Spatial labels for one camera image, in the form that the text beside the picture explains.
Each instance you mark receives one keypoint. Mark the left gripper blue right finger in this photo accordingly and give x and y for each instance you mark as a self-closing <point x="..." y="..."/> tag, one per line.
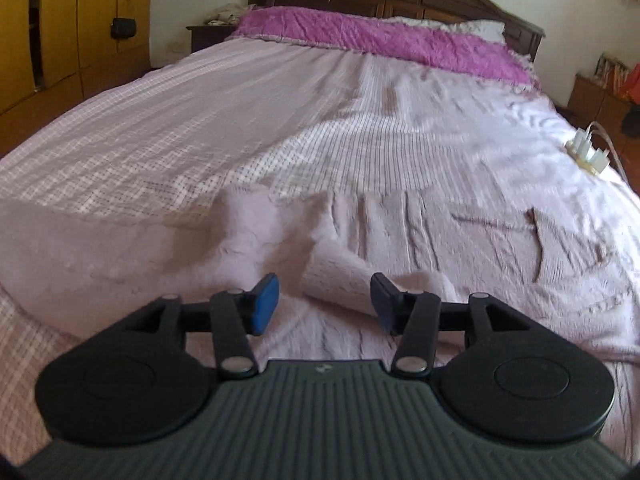
<point x="417" y="319"/>

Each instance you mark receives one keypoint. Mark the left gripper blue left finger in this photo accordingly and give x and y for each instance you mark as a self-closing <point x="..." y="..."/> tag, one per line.
<point x="230" y="317"/>

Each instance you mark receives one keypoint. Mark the lilac knitted cardigan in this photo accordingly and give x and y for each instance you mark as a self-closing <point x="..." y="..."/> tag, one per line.
<point x="65" y="276"/>

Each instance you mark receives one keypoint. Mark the black clothes on dresser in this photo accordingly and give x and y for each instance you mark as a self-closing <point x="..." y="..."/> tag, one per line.
<point x="630" y="126"/>

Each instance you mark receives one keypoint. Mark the pink checked bed sheet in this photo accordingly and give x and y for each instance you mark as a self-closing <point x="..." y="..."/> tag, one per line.
<point x="300" y="121"/>

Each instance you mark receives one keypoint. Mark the beige power strip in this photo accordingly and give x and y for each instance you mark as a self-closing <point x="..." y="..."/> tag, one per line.
<point x="581" y="162"/>

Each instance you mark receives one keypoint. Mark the white charger plug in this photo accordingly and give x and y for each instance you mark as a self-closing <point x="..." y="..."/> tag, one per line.
<point x="598" y="160"/>
<point x="581" y="143"/>

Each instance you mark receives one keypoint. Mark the white charger plug right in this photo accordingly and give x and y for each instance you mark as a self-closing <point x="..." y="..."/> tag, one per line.
<point x="598" y="160"/>

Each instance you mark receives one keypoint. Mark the magenta crinkled pillow cover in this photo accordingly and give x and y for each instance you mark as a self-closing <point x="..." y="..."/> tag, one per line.
<point x="455" y="53"/>

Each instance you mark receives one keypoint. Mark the wooden dresser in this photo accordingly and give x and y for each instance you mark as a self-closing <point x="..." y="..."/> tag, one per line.
<point x="589" y="102"/>

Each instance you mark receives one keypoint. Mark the dark wooden nightstand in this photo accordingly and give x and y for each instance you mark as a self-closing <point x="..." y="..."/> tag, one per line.
<point x="205" y="36"/>

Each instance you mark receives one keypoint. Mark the white pillow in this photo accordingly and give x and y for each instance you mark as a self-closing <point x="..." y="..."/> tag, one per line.
<point x="490" y="31"/>

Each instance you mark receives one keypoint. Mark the crumpled cloth on nightstand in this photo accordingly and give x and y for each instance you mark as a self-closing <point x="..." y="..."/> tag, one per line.
<point x="227" y="15"/>

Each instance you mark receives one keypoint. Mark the small black hanging bag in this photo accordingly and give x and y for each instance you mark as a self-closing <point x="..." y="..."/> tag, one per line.
<point x="122" y="28"/>

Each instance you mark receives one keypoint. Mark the books on dresser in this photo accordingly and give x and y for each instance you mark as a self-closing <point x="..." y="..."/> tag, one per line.
<point x="610" y="71"/>

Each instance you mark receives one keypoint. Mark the orange floral curtain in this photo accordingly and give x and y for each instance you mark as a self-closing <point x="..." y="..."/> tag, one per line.
<point x="630" y="89"/>

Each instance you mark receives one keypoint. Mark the yellow wooden wardrobe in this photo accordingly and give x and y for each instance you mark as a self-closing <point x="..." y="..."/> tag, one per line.
<point x="57" y="53"/>

